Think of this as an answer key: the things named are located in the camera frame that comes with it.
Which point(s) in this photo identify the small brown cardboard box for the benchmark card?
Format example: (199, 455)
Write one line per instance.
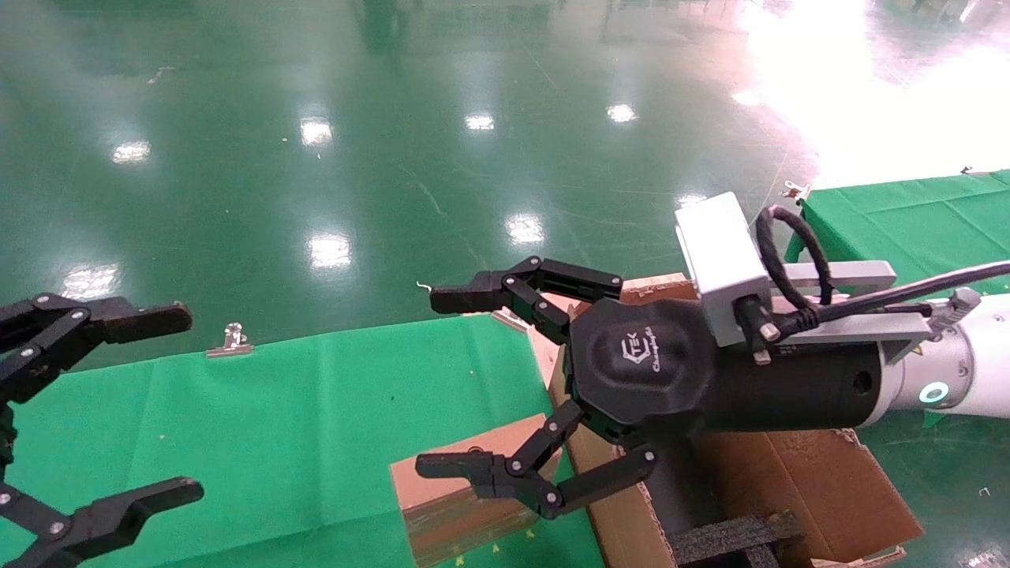
(442, 528)

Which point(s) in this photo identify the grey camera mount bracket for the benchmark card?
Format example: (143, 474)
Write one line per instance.
(852, 276)

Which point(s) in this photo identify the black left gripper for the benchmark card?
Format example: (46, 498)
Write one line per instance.
(6, 434)

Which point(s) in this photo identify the large green table cloth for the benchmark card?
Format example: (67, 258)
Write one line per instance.
(276, 410)

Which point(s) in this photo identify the black foam insert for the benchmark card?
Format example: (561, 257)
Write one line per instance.
(726, 538)

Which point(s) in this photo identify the large open cardboard carton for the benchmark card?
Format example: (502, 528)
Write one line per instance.
(828, 481)

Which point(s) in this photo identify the green cloth with yellow specks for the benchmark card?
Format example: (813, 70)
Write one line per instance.
(907, 221)

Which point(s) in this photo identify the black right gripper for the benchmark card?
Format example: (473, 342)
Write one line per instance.
(647, 363)

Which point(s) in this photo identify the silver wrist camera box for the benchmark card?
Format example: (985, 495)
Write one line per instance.
(722, 252)

